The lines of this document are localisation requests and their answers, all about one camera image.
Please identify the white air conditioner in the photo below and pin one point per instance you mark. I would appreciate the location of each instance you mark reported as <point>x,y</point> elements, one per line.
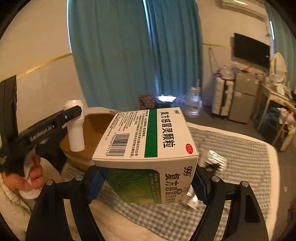
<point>249,8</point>

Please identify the grey white checkered cloth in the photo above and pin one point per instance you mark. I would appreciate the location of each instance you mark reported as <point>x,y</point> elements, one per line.
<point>248,159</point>

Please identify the white plastic bottle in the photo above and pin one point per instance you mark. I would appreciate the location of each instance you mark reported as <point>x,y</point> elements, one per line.
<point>75,127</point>

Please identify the white dressing table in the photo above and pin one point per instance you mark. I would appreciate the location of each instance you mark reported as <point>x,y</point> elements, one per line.
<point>277,111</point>

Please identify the clear large water jug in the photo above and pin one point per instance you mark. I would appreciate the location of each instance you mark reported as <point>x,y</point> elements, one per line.
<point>192,101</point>

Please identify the grey mini fridge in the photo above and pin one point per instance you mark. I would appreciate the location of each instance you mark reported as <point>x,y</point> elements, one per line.
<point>244,96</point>

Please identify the person's left hand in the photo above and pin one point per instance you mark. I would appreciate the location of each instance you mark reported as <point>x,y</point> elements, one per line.
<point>34,180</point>

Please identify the dark patterned box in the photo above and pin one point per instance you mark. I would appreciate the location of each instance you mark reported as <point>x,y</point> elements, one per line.
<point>146,102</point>

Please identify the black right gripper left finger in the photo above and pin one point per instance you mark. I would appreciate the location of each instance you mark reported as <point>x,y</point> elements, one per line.
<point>63,208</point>

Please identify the black wall television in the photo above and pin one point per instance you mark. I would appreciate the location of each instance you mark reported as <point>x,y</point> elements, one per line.
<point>251,50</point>

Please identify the silver pill blister pack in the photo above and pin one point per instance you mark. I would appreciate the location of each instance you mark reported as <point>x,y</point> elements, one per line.
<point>212,159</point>

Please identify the brown cardboard box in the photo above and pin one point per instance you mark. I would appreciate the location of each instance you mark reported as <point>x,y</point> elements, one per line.
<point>94,127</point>

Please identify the oval white vanity mirror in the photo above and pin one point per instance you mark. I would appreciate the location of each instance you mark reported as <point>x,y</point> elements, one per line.
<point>278,69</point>

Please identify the white green medicine box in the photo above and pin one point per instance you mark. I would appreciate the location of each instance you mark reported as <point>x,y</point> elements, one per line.
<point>148,156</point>

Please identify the white suitcase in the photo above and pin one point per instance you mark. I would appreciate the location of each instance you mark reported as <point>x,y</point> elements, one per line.
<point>223,95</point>

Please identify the teal curtain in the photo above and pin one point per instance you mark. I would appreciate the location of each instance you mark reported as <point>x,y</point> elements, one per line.
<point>126,49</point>

